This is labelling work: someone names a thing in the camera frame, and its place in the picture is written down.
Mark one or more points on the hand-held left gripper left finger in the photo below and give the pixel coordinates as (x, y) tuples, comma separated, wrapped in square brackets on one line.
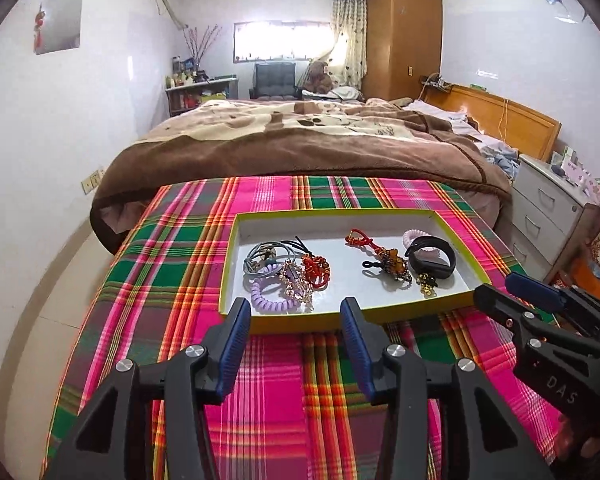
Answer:
[(232, 332)]

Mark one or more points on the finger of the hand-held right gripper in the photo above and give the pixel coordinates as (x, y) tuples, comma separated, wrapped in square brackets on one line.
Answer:
[(530, 286), (510, 310)]

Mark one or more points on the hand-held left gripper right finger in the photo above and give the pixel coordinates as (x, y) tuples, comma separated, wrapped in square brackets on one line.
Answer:
[(352, 335)]

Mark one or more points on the yellow shallow cardboard box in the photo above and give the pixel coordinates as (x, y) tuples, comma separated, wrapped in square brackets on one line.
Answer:
[(340, 270)]

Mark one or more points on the amber pendant charm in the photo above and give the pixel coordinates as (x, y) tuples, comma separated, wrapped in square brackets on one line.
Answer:
[(392, 260)]

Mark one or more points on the small gold charm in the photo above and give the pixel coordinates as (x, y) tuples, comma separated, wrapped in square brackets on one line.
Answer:
[(425, 282)]

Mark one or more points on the black wristband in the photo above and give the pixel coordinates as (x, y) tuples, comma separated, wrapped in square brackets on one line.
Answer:
[(430, 262)]

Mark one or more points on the grey nightstand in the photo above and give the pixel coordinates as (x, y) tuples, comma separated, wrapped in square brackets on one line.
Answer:
[(540, 200)]

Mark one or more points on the plaid cloth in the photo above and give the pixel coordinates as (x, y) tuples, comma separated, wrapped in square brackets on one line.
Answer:
[(170, 260)]

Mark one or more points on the small pink boxes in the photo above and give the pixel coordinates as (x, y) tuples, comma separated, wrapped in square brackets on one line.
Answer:
[(580, 175)]

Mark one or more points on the wooden headboard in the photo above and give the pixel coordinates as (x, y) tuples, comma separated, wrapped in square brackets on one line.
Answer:
[(525, 125)]

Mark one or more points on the pile of light clothes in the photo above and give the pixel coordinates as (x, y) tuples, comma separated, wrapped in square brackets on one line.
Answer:
[(460, 122)]

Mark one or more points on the bed with brown blanket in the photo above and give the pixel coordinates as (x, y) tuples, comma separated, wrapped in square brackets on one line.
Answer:
[(280, 150)]

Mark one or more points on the power strip with chargers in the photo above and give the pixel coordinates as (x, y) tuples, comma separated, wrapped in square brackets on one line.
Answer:
[(437, 82)]

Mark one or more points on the shelf with bottles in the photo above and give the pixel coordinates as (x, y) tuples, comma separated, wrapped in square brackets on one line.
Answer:
[(195, 92)]

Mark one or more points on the dark armchair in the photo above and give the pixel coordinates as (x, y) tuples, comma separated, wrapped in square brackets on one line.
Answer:
[(275, 80)]

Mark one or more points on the brown teddy bear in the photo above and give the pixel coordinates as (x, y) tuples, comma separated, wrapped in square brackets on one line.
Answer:
[(320, 80)]

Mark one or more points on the wooden wardrobe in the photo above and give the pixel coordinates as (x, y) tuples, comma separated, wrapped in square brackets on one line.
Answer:
[(405, 35)]

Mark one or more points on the dried branch decoration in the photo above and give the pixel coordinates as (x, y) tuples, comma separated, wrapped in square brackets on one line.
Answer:
[(200, 45)]

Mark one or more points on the window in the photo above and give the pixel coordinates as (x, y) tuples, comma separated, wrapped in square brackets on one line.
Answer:
[(280, 42)]

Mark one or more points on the floral curtain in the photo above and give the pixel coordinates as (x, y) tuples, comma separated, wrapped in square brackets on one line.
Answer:
[(352, 35)]

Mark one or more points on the wall outlet plate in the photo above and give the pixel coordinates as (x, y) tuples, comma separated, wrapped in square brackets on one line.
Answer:
[(92, 181)]

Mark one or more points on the blue dolphin wall sticker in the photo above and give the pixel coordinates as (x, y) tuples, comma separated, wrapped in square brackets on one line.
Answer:
[(562, 2)]

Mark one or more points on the wall picture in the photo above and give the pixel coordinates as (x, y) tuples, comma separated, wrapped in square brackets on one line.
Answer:
[(60, 25)]

